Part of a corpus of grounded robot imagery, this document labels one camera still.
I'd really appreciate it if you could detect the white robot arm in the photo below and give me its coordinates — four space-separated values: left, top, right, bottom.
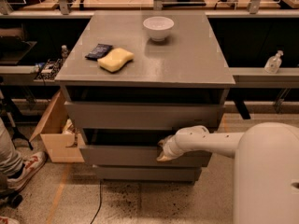
157 122 299 224

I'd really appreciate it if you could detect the open cardboard box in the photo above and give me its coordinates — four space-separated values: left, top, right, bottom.
30 91 84 162

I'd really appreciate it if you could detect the black tripod stand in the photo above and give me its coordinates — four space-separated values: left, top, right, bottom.
0 90 34 150

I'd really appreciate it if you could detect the small clear bottle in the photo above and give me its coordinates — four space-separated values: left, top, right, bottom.
61 45 69 61

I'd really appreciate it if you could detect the red white sneaker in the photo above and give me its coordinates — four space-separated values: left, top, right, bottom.
7 151 48 192

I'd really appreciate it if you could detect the tray of small parts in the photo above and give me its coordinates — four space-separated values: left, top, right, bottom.
36 59 63 81

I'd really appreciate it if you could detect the grey drawer cabinet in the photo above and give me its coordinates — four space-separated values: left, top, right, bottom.
54 10 236 186

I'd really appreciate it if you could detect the grey top drawer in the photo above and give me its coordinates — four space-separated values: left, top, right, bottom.
64 102 224 130

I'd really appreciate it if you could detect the black floor cable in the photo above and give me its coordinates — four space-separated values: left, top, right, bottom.
90 180 104 224

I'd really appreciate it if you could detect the grey drawer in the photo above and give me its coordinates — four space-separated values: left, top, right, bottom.
93 165 201 182
79 129 211 168
64 102 224 130

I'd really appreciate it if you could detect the dark blue snack packet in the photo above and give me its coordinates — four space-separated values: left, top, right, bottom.
85 44 112 61

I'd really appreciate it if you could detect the white ceramic bowl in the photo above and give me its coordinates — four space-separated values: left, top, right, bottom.
143 16 174 41

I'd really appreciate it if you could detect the grey trouser leg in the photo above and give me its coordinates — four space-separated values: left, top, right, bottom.
0 118 23 178

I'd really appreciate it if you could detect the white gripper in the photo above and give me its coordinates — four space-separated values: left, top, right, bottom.
156 135 184 161

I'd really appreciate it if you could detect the grey bottom drawer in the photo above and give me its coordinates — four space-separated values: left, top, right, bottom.
93 165 201 182

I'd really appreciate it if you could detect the yellow sponge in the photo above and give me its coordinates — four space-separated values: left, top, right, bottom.
97 48 135 73

